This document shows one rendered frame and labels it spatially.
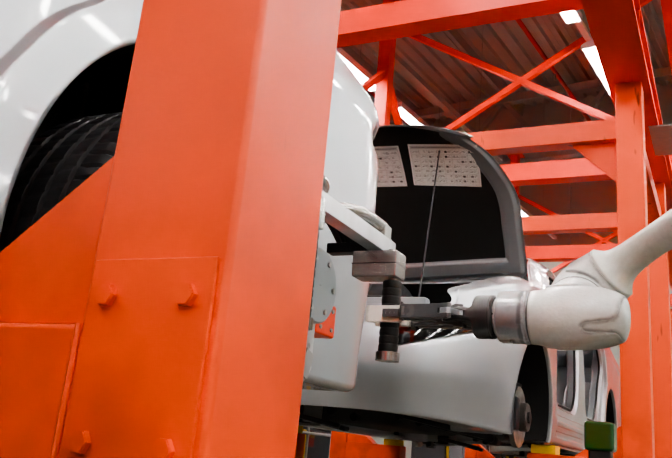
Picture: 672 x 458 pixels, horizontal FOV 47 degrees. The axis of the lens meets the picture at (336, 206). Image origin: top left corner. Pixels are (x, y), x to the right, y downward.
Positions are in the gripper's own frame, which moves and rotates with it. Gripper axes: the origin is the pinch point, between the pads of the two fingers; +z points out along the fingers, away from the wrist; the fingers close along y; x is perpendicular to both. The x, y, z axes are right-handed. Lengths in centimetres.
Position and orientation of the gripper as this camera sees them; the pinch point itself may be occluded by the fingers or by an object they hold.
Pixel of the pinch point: (388, 316)
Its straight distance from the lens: 144.2
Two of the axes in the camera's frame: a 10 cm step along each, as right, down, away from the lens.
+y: 4.3, 3.1, 8.5
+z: -9.0, 0.5, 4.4
